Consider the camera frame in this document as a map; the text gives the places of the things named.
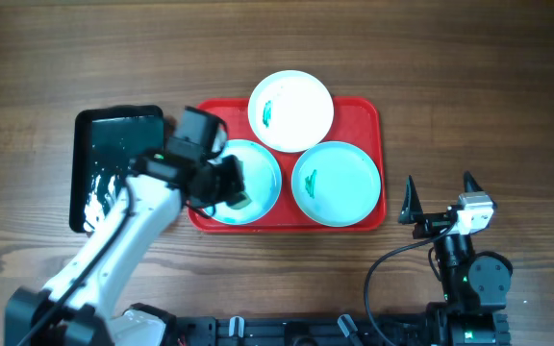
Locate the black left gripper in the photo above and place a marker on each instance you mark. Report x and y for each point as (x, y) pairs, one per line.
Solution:
(229, 176)

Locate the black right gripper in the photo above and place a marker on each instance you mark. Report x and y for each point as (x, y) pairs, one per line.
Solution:
(429, 224)

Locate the green yellow sponge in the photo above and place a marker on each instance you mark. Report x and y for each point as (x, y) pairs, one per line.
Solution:
(239, 201)

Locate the light blue plate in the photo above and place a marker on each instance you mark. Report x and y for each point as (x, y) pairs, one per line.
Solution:
(336, 184)
(262, 180)

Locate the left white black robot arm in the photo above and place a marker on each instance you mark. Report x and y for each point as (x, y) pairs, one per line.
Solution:
(76, 306)

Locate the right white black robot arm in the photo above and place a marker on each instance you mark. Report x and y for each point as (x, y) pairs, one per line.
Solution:
(475, 284)

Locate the black water tray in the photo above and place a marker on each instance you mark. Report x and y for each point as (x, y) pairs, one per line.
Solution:
(105, 140)

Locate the white plate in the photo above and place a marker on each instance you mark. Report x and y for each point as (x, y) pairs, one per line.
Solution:
(290, 111)

